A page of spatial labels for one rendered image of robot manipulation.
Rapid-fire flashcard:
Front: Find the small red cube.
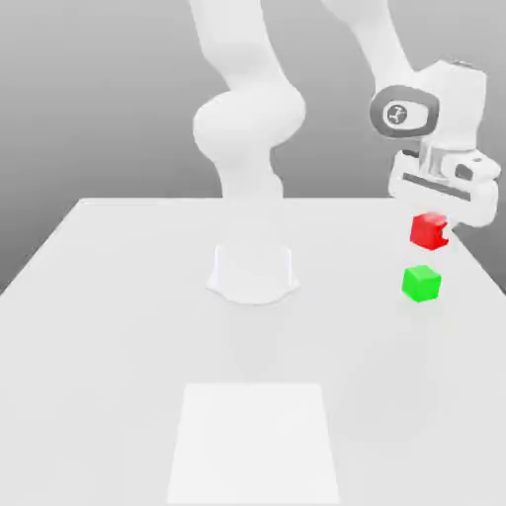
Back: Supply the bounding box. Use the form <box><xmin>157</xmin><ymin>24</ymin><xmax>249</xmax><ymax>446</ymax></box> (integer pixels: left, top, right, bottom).
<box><xmin>409</xmin><ymin>211</ymin><xmax>452</xmax><ymax>251</ymax></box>

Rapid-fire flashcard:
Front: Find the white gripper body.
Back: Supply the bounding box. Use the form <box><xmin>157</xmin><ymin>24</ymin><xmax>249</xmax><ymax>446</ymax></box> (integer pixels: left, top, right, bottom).
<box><xmin>387</xmin><ymin>152</ymin><xmax>500</xmax><ymax>229</ymax></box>

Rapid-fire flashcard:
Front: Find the small green cube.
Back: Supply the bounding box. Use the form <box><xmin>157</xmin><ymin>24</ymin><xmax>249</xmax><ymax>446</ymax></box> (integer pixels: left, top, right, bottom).
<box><xmin>400</xmin><ymin>264</ymin><xmax>443</xmax><ymax>304</ymax></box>

